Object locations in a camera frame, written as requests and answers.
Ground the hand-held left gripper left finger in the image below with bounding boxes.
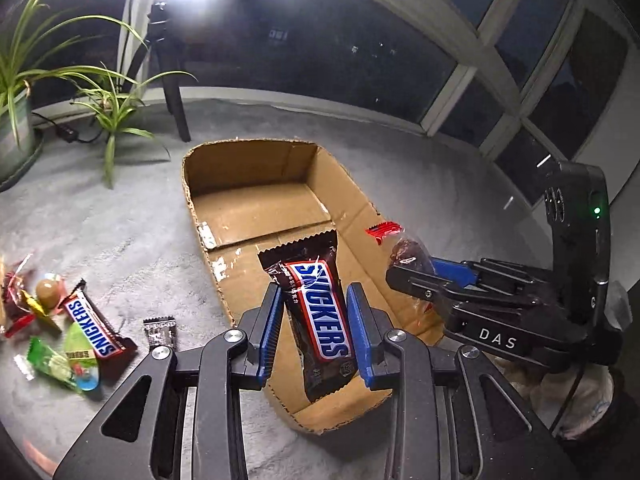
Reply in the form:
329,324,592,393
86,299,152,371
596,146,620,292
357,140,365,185
52,282,286,480

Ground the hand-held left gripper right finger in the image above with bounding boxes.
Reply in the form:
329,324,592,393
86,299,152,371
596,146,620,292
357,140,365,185
346,282,581,480

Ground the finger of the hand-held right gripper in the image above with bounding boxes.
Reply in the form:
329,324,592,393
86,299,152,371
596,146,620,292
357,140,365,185
386,264,547,322
431,257,554,297

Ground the clear red-edged snack packet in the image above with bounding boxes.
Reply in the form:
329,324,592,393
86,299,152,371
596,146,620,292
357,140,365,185
365,221,441,331
0,254,36,338

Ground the brown chocolate bar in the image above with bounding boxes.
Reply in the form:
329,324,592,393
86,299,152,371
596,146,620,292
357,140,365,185
257,228,361,404
58,280,138,358

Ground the cardboard box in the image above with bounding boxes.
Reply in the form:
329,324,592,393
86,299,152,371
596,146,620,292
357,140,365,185
181,139,446,435

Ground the small black snack packet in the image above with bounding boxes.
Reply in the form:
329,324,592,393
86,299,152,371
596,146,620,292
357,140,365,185
143,315,179,351

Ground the white cloth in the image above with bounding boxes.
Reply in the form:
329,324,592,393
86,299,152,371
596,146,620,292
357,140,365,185
500,357,617,441

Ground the green snack packet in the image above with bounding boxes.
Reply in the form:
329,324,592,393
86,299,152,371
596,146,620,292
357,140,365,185
14,336,83,392

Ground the brown ball candy packet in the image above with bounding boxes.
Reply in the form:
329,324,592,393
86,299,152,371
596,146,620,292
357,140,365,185
34,272,67,311

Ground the yellow snack packet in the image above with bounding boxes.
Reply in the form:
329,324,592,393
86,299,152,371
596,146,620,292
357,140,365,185
15,290,63,333

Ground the black tripod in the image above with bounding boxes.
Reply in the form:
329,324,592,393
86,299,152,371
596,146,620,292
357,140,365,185
147,2,192,143

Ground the small spider plantlet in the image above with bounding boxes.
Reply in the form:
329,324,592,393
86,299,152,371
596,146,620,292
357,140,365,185
70,77,173,191

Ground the green pot saucer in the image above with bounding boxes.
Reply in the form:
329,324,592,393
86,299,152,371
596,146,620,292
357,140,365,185
0,130,46,193

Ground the pale green plant pot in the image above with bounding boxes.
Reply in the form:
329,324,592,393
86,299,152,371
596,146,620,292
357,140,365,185
0,87,38,181

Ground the large spider plant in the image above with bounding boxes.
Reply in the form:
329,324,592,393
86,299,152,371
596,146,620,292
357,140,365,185
0,0,197,147

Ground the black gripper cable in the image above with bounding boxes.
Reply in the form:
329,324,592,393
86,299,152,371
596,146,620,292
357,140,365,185
550,360,587,433

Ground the white window frame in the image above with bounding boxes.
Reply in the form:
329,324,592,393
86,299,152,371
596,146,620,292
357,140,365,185
280,0,640,201

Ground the black adapter cable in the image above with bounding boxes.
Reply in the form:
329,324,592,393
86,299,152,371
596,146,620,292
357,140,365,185
32,112,102,144

